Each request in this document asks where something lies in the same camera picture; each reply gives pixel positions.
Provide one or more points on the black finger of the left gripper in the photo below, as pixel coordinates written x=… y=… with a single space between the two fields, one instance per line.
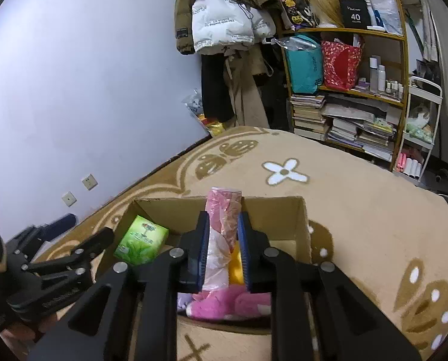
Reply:
x=29 y=241
x=80 y=257

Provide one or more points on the black box marked 40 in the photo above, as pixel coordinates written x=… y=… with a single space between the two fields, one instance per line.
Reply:
x=355 y=14

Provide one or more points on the green tissue pack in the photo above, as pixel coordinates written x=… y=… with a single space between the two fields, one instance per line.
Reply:
x=141 y=242

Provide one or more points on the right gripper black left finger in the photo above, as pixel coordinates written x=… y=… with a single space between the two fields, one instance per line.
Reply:
x=131 y=312

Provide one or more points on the wooden shelf unit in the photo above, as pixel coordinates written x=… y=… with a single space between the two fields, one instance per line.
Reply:
x=369 y=118

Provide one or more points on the beige hanging trousers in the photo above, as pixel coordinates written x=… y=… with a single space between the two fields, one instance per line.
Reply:
x=245 y=98

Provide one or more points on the stack of books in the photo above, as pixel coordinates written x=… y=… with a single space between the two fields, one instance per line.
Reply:
x=306 y=116

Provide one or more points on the red patterned bag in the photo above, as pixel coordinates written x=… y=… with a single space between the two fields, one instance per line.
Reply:
x=340 y=65

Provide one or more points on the white rolling cart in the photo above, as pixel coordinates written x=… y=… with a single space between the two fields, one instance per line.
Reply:
x=421 y=122

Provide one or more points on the upper wall socket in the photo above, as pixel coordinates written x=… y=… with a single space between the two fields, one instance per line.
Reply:
x=89 y=182

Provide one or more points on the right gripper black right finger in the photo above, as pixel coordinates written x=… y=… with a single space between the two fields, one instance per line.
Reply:
x=317 y=312

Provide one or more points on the lower wall socket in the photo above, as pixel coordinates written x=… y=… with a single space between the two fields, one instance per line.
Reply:
x=69 y=199

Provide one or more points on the blonde wig head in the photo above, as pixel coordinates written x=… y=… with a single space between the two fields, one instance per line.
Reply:
x=327 y=13

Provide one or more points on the black hanging garment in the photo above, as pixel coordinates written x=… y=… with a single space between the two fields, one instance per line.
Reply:
x=215 y=92

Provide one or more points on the person's left hand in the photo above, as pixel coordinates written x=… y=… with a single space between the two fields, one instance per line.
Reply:
x=17 y=336

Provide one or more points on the teal tote bag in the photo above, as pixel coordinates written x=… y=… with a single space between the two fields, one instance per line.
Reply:
x=305 y=65

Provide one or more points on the lavender plush cushion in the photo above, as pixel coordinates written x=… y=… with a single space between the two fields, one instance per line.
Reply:
x=183 y=300

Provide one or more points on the wall socket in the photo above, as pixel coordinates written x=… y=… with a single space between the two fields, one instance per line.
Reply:
x=89 y=182
x=69 y=199

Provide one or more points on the pink plush toy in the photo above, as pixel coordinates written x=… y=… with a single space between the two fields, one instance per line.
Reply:
x=233 y=304

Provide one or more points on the pink floral tissue pack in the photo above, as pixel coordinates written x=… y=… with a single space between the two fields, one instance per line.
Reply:
x=223 y=207

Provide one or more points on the beige floral carpet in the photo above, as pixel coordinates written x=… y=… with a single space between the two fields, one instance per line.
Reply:
x=318 y=204

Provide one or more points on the open cardboard box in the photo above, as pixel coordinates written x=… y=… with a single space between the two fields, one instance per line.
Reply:
x=283 y=219

